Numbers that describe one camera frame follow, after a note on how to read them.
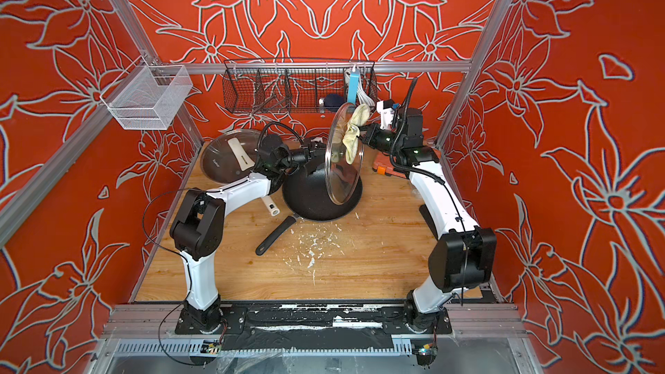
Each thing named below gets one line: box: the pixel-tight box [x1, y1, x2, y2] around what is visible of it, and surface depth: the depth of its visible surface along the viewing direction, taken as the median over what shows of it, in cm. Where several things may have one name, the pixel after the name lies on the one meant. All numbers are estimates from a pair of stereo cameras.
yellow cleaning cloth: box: [342, 103, 370, 165], surface depth 76 cm
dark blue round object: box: [323, 93, 345, 113], surface depth 98 cm
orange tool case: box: [372, 151, 407, 179], surface depth 106 cm
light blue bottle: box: [347, 69, 361, 105], surface depth 89 cm
